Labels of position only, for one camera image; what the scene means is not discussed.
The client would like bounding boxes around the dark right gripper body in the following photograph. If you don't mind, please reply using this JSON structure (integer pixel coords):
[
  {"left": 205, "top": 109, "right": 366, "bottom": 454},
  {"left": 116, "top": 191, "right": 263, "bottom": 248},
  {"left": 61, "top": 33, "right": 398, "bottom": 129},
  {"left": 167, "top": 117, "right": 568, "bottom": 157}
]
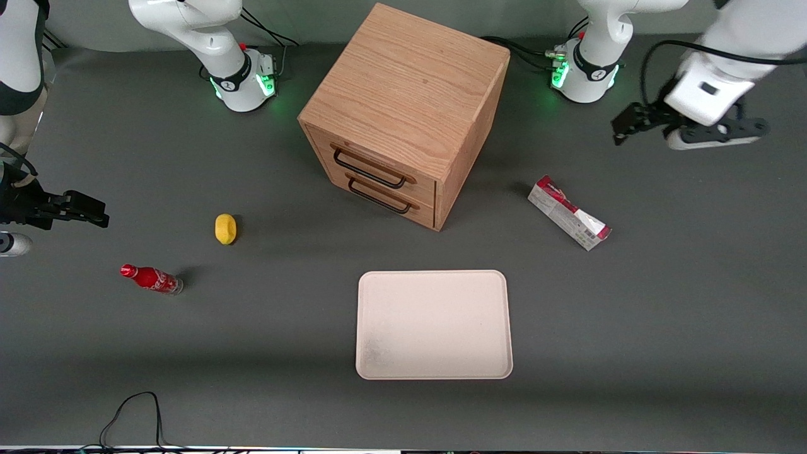
[{"left": 0, "top": 164, "right": 49, "bottom": 229}]

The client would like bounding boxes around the red white toothpaste box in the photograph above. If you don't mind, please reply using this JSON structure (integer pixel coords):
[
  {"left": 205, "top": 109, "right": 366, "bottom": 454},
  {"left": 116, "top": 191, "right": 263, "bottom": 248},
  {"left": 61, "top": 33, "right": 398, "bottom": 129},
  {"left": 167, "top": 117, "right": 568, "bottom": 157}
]
[{"left": 528, "top": 175, "right": 612, "bottom": 252}]

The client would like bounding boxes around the beige plastic tray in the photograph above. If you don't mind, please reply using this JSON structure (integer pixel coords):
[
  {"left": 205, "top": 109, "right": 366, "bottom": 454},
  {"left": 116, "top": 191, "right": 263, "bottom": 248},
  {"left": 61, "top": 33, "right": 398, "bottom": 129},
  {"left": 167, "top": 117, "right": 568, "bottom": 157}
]
[{"left": 356, "top": 270, "right": 514, "bottom": 380}]

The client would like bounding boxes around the red cola bottle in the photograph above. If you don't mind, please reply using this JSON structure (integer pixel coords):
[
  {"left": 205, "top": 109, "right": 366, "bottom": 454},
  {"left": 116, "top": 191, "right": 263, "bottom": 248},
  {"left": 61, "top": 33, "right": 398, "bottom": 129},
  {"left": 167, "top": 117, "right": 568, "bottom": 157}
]
[{"left": 120, "top": 264, "right": 184, "bottom": 296}]

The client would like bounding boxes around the yellow lemon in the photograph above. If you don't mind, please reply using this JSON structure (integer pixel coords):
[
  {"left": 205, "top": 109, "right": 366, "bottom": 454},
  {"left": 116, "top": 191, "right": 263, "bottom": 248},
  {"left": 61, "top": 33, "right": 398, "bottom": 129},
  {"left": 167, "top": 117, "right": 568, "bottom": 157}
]
[{"left": 214, "top": 214, "right": 238, "bottom": 245}]

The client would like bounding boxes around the wooden drawer cabinet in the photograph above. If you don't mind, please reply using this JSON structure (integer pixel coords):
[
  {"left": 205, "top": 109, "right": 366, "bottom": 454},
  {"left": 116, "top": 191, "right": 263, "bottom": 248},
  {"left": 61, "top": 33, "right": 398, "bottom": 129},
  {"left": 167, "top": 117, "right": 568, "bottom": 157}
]
[{"left": 298, "top": 3, "right": 511, "bottom": 232}]

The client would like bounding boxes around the wooden drawer front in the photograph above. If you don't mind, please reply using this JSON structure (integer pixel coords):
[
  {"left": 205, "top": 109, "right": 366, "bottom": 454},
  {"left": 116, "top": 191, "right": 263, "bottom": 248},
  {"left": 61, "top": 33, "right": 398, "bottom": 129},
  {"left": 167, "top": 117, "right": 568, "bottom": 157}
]
[
  {"left": 305, "top": 124, "right": 438, "bottom": 204},
  {"left": 325, "top": 169, "right": 437, "bottom": 230}
]

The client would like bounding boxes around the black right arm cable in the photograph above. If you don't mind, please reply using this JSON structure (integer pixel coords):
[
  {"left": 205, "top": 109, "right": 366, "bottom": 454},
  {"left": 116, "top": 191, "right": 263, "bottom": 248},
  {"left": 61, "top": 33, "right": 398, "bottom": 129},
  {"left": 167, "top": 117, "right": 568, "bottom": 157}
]
[{"left": 0, "top": 142, "right": 40, "bottom": 178}]

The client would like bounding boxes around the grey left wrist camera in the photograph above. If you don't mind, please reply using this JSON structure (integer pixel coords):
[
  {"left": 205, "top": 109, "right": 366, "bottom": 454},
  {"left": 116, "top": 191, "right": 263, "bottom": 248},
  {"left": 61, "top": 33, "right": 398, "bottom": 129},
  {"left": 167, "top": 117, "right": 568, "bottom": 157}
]
[{"left": 667, "top": 117, "right": 771, "bottom": 151}]

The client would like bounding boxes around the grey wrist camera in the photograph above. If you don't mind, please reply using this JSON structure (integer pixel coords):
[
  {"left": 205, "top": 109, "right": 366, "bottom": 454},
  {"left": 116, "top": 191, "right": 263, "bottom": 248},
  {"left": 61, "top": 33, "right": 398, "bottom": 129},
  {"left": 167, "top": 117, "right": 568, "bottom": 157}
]
[
  {"left": 667, "top": 117, "right": 771, "bottom": 151},
  {"left": 0, "top": 232, "right": 33, "bottom": 257}
]

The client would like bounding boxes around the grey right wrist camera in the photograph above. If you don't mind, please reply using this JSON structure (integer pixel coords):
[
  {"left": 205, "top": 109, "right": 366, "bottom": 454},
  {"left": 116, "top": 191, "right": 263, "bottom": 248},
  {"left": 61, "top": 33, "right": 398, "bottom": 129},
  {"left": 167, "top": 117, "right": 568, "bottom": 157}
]
[{"left": 0, "top": 232, "right": 33, "bottom": 257}]

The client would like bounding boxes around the black left base cable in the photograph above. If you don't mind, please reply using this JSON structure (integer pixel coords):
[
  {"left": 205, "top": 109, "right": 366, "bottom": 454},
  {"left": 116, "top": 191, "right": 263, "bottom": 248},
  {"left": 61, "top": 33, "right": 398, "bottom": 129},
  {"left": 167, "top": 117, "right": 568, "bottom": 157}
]
[{"left": 480, "top": 16, "right": 590, "bottom": 73}]

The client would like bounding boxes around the black base cable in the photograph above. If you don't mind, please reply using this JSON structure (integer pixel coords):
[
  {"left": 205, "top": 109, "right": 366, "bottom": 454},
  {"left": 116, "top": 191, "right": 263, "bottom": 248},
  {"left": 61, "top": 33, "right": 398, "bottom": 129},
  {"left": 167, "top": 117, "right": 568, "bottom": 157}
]
[
  {"left": 240, "top": 6, "right": 301, "bottom": 71},
  {"left": 480, "top": 16, "right": 590, "bottom": 73}
]

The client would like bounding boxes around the black looped table cable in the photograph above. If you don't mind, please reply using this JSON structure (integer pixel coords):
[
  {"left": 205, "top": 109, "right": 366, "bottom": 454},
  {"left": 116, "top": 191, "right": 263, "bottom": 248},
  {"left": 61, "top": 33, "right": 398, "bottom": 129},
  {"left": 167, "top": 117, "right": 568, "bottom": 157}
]
[{"left": 79, "top": 391, "right": 190, "bottom": 452}]

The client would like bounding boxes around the black right base cable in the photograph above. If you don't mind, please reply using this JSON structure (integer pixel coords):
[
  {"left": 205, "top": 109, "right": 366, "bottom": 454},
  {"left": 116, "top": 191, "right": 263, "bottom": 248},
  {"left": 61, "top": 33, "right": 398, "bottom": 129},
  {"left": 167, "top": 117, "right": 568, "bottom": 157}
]
[{"left": 240, "top": 6, "right": 301, "bottom": 71}]

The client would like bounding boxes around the black metal drawer handle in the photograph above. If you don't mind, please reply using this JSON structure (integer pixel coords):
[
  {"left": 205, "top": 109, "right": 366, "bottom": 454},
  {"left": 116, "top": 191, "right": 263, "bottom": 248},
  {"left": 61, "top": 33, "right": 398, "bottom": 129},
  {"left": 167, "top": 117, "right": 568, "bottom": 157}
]
[
  {"left": 347, "top": 177, "right": 412, "bottom": 215},
  {"left": 332, "top": 146, "right": 408, "bottom": 190}
]

